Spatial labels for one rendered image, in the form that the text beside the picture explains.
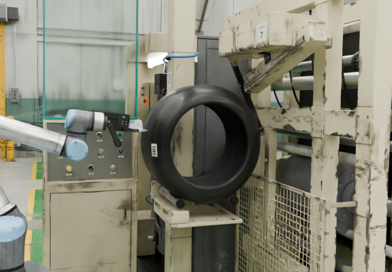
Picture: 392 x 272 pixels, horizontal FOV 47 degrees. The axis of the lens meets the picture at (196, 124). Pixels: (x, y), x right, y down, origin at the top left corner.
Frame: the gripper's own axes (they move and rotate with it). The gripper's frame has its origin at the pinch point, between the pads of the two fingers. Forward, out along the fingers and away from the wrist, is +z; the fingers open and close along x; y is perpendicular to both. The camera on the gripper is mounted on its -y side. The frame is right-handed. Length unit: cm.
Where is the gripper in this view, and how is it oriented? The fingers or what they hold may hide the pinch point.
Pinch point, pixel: (144, 131)
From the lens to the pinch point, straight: 217.8
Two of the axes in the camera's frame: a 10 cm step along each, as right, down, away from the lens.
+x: -3.2, -0.5, 9.5
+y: 1.2, -9.9, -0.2
